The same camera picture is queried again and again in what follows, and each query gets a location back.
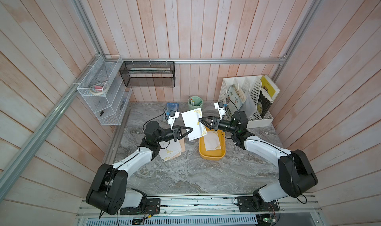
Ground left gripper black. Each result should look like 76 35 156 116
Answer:
155 125 193 142

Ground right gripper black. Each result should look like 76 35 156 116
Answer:
200 116 239 136

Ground pink lined paper sheet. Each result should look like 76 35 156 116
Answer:
179 139 185 152

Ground white yellow-pattern paper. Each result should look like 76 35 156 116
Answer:
182 108 207 141
159 140 182 161

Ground yellow plastic storage box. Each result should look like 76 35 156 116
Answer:
199 129 226 161

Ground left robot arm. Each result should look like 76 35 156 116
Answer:
85 121 193 215

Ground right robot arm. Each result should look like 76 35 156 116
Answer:
199 111 318 209

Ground stack of stationery paper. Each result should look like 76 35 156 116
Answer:
203 131 221 151

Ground green pen holder cup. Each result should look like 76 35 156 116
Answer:
188 96 203 110

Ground blue booklet on table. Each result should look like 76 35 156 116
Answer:
166 103 179 115

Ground illustrated magazine in organizer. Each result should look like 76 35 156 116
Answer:
227 85 247 115

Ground white plastic file organizer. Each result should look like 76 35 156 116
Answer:
218 76 273 128

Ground grey folder in organizer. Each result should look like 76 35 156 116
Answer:
240 92 257 119

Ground dark book in organizer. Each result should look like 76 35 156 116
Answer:
257 88 273 119

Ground yellow book in organizer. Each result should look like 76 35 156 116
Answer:
261 75 280 101

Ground tape roll on shelf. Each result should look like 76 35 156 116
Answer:
89 83 109 96

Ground black mesh wall basket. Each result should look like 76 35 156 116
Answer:
119 60 176 88

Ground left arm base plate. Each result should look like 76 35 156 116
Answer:
120 198 161 215

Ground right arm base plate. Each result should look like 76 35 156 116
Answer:
234 196 279 212

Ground white mesh wall shelf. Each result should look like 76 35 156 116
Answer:
77 54 132 126

